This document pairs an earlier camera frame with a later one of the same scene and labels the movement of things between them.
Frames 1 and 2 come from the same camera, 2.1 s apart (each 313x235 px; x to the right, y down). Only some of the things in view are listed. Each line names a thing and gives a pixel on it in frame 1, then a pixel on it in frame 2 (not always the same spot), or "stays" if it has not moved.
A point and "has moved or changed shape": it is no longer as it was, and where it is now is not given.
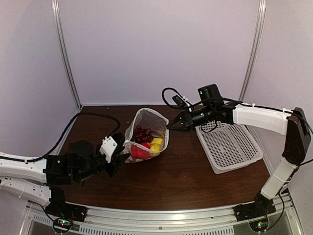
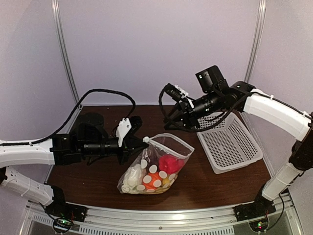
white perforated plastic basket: x=227 y=147 stays
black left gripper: x=117 y=161 -> x=131 y=144
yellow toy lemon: x=156 y=144 -> x=166 y=181
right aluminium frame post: x=255 y=45 stays
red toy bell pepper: x=138 y=152 -> x=170 y=164
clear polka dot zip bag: x=147 y=136 has moved or changed shape
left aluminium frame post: x=64 y=50 stays
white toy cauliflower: x=130 y=159 -> x=131 y=179
